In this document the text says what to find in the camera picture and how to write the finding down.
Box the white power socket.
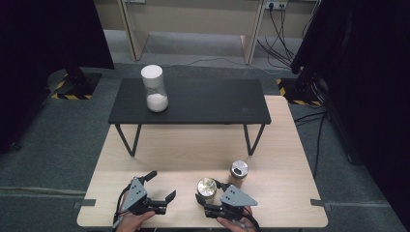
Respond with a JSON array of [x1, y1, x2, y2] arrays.
[[264, 0, 288, 10]]

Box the black stand with striped tape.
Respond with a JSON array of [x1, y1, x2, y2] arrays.
[[47, 66, 103, 101], [276, 66, 328, 107]]

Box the bundle of black cables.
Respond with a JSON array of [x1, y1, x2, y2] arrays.
[[256, 6, 296, 71]]

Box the beige desk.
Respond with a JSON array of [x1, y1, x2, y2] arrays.
[[91, 0, 323, 66]]

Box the white-lidded jar of white powder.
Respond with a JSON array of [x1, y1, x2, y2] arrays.
[[140, 64, 169, 113]]

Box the gold-lidded jar of tan powder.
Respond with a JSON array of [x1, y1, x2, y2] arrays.
[[196, 177, 219, 204]]

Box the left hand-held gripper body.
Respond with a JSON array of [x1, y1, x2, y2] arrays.
[[121, 177, 168, 217]]

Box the silver-lidded shaker jar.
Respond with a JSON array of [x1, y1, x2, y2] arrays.
[[229, 159, 249, 188]]

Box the grey tape piece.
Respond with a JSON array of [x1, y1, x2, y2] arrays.
[[309, 198, 333, 209], [73, 198, 97, 209]]

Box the black shelf with metal legs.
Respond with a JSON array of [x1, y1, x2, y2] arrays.
[[107, 77, 273, 158]]

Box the black floor cables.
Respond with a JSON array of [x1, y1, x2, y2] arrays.
[[293, 109, 328, 178]]

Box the person's right hand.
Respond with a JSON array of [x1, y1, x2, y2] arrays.
[[216, 206, 255, 232]]

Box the hand-held gripper cable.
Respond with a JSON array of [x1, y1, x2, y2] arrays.
[[238, 214, 261, 232], [111, 186, 132, 230]]

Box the thin white cable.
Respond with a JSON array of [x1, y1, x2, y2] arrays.
[[158, 57, 291, 75]]

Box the person's left hand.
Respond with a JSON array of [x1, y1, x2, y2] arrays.
[[115, 209, 157, 232]]

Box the right hand-held gripper cable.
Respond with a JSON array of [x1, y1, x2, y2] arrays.
[[238, 214, 261, 232]]

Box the left hand-held gripper cable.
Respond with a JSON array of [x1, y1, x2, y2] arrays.
[[111, 186, 132, 230]]

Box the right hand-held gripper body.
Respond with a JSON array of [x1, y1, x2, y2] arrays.
[[204, 184, 259, 220]]

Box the black curtain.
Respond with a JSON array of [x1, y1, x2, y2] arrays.
[[289, 0, 410, 231], [0, 0, 114, 154]]

